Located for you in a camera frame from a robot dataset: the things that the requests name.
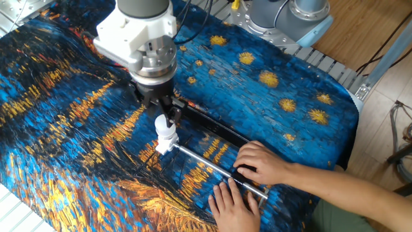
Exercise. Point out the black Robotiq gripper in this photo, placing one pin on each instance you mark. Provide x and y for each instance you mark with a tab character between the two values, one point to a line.
156	91

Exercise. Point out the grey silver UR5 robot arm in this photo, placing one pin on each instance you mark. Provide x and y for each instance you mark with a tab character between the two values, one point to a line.
289	19

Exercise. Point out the person's right forearm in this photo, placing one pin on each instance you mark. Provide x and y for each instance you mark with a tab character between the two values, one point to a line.
354	193

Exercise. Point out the person's right hand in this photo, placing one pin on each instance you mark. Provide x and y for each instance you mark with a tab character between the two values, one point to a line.
267	164

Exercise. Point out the person's left hand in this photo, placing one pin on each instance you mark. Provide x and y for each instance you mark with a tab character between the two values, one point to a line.
233	212

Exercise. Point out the white wrist mounted box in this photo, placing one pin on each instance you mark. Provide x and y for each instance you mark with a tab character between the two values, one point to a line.
128	35

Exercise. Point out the starry night painted tablecloth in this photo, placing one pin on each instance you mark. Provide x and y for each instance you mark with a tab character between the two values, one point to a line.
257	96

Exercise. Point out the yellow plastic clip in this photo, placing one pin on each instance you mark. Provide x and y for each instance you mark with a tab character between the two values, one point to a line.
235	4

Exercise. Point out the green trousers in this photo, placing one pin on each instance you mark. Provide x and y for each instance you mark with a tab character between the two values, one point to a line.
338	219

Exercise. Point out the dark furniture leg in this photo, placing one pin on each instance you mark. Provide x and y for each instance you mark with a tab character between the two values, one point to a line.
399	154

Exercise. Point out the aluminium frame post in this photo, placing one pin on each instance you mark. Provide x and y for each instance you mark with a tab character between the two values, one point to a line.
386	61

